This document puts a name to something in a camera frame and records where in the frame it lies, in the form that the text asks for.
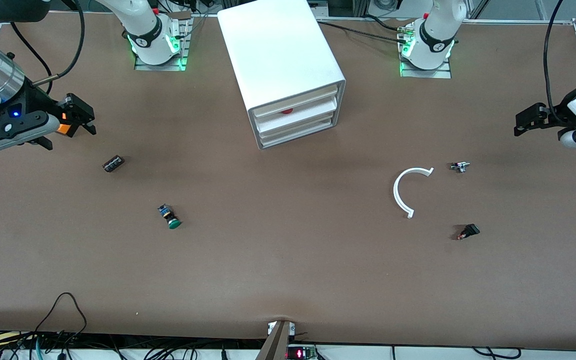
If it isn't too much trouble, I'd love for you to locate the green push button switch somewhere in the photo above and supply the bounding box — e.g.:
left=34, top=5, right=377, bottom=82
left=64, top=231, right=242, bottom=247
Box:
left=157, top=203, right=183, bottom=230

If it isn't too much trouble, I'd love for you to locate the orange button box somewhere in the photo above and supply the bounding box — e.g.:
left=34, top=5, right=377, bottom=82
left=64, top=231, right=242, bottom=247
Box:
left=56, top=112, right=82, bottom=139

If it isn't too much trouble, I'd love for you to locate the white curved plastic arc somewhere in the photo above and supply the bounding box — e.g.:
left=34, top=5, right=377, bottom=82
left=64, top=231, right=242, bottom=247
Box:
left=393, top=167, right=435, bottom=219

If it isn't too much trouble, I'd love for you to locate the red LED display module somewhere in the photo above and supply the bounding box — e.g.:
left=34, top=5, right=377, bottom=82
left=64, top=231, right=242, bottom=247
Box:
left=286, top=345, right=318, bottom=360

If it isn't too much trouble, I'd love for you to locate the aluminium frame rail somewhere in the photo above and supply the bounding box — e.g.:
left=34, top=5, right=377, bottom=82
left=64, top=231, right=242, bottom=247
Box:
left=455, top=17, right=576, bottom=40

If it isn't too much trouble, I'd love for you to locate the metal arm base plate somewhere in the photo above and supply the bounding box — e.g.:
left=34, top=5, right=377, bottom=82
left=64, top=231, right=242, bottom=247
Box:
left=400, top=25, right=453, bottom=79
left=134, top=17, right=190, bottom=72

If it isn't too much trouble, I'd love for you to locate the black rocker switch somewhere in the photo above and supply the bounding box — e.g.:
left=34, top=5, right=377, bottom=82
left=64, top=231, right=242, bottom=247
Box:
left=456, top=223, right=481, bottom=241

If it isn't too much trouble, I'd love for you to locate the black looped cable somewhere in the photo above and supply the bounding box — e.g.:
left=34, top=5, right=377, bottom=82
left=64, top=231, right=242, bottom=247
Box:
left=33, top=292, right=89, bottom=351

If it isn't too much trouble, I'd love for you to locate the black power cable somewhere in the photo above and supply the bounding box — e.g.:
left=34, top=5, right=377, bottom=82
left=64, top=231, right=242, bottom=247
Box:
left=318, top=21, right=410, bottom=45
left=363, top=14, right=407, bottom=33

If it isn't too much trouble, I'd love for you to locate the tangled black cable bundle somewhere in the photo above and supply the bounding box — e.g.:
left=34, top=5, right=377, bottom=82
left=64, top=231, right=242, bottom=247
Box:
left=0, top=327, right=269, bottom=360

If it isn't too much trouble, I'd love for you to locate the black hanging cable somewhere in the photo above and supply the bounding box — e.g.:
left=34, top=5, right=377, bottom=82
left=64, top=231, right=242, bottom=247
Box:
left=472, top=346, right=522, bottom=360

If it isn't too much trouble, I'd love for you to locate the white pole bracket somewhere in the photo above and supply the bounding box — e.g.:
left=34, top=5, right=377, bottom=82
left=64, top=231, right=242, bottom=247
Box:
left=267, top=321, right=297, bottom=336

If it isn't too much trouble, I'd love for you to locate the brown camera pole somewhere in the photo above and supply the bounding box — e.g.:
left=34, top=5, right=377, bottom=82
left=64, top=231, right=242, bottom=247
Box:
left=255, top=320, right=292, bottom=360

